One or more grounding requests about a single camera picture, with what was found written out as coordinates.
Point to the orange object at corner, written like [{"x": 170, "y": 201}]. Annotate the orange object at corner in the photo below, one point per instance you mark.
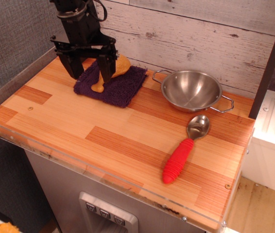
[{"x": 8, "y": 228}]

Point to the clear acrylic table guard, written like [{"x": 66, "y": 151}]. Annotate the clear acrylic table guard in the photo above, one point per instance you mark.
[{"x": 128, "y": 147}]

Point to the purple fuzzy cloth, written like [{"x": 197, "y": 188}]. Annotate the purple fuzzy cloth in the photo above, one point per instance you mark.
[{"x": 119, "y": 91}]

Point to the yellow toy chicken drumstick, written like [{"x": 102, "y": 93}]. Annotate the yellow toy chicken drumstick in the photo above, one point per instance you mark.
[{"x": 122, "y": 66}]

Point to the steel bowl with handles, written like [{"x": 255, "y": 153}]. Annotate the steel bowl with handles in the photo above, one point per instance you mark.
[{"x": 191, "y": 91}]

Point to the spoon with red handle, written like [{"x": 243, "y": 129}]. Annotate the spoon with red handle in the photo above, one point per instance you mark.
[{"x": 197, "y": 128}]

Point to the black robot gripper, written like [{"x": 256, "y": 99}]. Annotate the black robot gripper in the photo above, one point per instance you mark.
[{"x": 82, "y": 32}]

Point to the dark grey vertical post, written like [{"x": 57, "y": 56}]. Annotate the dark grey vertical post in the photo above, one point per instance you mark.
[{"x": 263, "y": 86}]

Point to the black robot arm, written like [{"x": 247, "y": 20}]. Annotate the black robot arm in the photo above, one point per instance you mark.
[{"x": 78, "y": 6}]

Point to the silver dispenser button panel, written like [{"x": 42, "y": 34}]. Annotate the silver dispenser button panel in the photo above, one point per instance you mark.
[{"x": 103, "y": 217}]

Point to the grey toy fridge cabinet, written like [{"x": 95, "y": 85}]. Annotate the grey toy fridge cabinet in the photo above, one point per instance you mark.
[{"x": 62, "y": 186}]

